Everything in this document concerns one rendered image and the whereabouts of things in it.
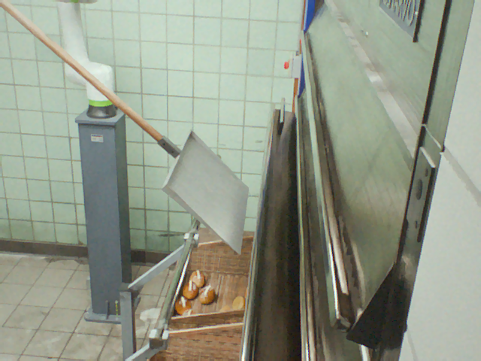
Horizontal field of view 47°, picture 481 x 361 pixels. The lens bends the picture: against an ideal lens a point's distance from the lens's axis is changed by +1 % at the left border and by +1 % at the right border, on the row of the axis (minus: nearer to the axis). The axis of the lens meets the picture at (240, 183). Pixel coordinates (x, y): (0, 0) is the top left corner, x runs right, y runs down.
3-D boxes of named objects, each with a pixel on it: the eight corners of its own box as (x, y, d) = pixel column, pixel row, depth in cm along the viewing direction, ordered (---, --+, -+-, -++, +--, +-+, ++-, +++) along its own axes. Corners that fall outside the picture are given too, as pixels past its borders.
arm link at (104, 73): (100, 96, 287) (97, 59, 279) (119, 103, 278) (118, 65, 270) (78, 101, 278) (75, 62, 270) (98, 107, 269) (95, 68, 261)
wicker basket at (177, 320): (284, 280, 262) (289, 229, 251) (283, 365, 211) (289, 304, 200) (183, 271, 265) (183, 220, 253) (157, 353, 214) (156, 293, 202)
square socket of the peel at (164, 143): (156, 144, 205) (161, 138, 203) (158, 140, 208) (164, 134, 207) (174, 159, 207) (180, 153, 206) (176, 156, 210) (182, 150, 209)
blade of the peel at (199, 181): (161, 189, 184) (166, 183, 183) (186, 133, 233) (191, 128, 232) (240, 255, 192) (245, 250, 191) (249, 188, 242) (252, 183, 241)
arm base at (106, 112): (98, 103, 297) (98, 92, 295) (126, 104, 296) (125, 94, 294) (82, 117, 273) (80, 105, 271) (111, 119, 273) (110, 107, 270)
